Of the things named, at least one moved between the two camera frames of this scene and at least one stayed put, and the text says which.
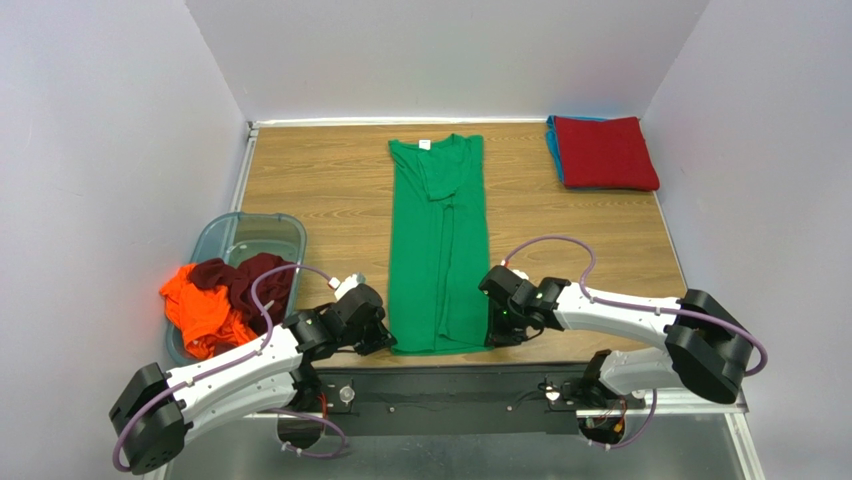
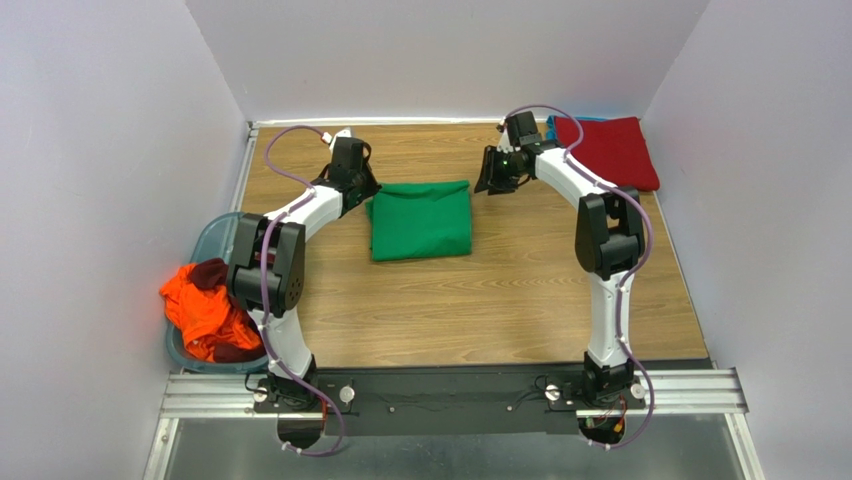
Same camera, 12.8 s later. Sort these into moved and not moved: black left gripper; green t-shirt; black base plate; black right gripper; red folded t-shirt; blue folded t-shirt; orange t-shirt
Moved: black right gripper; green t-shirt; black left gripper
Not moved: blue folded t-shirt; orange t-shirt; black base plate; red folded t-shirt
